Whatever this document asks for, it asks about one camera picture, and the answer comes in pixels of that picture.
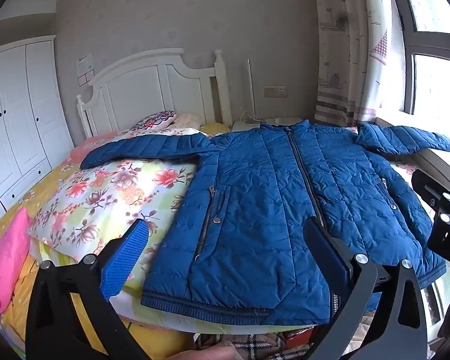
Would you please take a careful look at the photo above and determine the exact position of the yellow daisy bed sheet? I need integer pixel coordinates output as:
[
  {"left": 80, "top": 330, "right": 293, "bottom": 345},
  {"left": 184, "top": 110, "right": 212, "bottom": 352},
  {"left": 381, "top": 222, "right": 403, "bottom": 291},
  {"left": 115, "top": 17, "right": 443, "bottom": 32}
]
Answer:
[{"left": 0, "top": 146, "right": 196, "bottom": 360}]

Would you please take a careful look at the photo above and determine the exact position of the printed cream curtain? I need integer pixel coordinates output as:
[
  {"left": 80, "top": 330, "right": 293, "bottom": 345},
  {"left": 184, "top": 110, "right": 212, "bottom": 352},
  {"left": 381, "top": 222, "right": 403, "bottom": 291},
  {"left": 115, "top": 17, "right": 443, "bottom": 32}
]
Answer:
[{"left": 311, "top": 0, "right": 406, "bottom": 126}]

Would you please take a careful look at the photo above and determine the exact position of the white wall paper note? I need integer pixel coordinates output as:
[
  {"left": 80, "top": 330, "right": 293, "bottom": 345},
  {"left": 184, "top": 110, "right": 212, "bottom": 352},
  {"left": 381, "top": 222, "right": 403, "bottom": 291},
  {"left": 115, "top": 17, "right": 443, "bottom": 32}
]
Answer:
[{"left": 76, "top": 53, "right": 95, "bottom": 76}]

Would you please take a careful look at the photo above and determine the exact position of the patterned purple pillow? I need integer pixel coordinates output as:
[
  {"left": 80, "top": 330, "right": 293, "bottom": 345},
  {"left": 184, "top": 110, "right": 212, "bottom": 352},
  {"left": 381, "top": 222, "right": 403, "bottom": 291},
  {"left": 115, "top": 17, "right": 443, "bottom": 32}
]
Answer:
[{"left": 131, "top": 110, "right": 178, "bottom": 130}]

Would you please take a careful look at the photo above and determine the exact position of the beige wall socket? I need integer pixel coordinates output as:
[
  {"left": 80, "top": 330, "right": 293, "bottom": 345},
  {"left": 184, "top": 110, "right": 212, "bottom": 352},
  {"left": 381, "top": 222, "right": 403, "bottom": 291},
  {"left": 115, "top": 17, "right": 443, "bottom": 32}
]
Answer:
[{"left": 263, "top": 85, "right": 289, "bottom": 98}]

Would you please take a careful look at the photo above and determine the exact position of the white bed headboard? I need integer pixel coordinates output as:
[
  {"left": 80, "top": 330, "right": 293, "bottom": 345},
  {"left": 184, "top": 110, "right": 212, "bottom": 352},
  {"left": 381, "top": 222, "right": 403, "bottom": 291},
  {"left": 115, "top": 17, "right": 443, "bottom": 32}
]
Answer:
[{"left": 76, "top": 48, "right": 233, "bottom": 139}]

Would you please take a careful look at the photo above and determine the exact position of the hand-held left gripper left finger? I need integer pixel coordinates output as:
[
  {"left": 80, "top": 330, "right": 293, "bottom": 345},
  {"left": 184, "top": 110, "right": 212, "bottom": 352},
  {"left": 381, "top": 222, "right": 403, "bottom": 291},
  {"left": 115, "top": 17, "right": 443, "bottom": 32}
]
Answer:
[{"left": 25, "top": 217, "right": 151, "bottom": 360}]

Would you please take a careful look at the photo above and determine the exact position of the white wardrobe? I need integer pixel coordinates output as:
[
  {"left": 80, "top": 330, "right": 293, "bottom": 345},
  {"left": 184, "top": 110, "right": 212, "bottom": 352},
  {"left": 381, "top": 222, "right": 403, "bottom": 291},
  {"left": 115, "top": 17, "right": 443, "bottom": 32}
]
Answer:
[{"left": 0, "top": 35, "right": 76, "bottom": 233}]

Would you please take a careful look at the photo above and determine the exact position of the blue quilted jacket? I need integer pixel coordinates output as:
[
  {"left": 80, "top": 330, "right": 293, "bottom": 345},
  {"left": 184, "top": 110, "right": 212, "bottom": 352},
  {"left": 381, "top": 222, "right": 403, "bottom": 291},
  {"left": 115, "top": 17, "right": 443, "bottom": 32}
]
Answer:
[{"left": 80, "top": 119, "right": 450, "bottom": 326}]

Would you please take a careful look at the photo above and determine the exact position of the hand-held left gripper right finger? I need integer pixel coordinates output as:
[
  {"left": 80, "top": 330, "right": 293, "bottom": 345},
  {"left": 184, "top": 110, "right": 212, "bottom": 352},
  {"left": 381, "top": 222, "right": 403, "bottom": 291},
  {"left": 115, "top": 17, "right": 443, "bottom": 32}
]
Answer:
[{"left": 302, "top": 217, "right": 427, "bottom": 360}]

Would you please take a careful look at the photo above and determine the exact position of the dark framed window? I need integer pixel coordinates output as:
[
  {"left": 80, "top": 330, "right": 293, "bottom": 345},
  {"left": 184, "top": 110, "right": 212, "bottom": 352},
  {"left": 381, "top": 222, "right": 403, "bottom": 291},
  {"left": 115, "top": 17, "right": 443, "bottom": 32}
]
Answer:
[{"left": 386, "top": 0, "right": 450, "bottom": 117}]

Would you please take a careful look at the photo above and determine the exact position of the pale yellow pillow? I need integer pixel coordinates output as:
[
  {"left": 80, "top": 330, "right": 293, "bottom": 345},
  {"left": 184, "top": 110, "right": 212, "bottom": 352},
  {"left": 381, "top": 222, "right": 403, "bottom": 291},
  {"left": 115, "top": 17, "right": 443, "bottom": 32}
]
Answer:
[{"left": 174, "top": 112, "right": 229, "bottom": 136}]

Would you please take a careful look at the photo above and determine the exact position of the white nightstand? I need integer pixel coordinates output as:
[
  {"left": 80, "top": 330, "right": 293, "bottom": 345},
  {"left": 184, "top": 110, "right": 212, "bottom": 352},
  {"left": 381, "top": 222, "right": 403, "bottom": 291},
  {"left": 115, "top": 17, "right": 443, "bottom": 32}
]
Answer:
[{"left": 230, "top": 116, "right": 312, "bottom": 134}]

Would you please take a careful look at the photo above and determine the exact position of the plaid cloth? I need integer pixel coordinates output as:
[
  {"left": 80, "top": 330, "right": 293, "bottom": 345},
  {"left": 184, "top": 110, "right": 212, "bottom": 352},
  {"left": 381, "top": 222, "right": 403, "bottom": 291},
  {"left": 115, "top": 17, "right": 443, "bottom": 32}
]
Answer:
[{"left": 193, "top": 328, "right": 316, "bottom": 360}]

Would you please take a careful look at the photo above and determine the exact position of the pink pillow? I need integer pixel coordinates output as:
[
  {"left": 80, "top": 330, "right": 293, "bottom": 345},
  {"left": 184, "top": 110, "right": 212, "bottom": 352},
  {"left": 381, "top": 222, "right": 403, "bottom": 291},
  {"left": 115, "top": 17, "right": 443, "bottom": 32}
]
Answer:
[{"left": 0, "top": 207, "right": 31, "bottom": 316}]

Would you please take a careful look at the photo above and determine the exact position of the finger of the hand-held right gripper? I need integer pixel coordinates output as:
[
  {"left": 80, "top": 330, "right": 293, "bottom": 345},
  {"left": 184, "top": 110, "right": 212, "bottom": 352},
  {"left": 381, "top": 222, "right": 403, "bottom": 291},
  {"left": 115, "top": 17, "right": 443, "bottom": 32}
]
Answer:
[{"left": 412, "top": 169, "right": 450, "bottom": 214}]

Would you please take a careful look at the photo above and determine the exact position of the white slim lamp pole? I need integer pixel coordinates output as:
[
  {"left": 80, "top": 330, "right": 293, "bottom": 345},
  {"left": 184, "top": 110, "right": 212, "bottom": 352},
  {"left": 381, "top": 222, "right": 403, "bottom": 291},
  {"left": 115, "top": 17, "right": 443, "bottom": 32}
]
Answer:
[{"left": 245, "top": 59, "right": 257, "bottom": 121}]

